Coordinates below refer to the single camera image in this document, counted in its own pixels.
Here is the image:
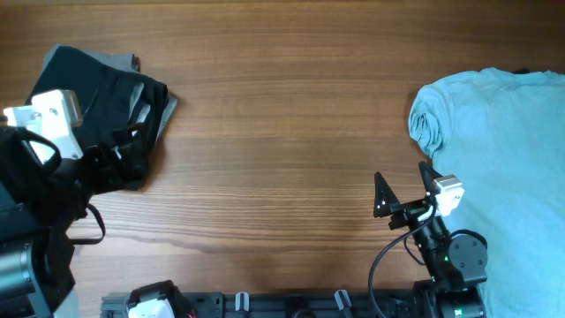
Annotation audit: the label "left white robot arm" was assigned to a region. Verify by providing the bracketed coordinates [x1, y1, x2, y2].
[1, 125, 148, 317]

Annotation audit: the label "folded grey shorts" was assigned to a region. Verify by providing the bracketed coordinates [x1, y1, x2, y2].
[41, 42, 179, 142]

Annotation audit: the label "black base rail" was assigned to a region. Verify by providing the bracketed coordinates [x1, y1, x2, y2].
[100, 290, 417, 318]

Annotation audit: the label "black shorts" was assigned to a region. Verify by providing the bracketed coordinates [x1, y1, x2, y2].
[29, 44, 178, 191]

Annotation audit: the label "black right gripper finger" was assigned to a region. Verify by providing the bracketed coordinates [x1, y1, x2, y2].
[373, 171, 401, 217]
[418, 161, 442, 196]

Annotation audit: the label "light blue t-shirt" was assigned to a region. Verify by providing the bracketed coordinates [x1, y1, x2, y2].
[408, 68, 564, 317]

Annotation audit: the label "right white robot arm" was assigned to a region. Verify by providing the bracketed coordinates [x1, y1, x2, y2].
[367, 162, 488, 317]

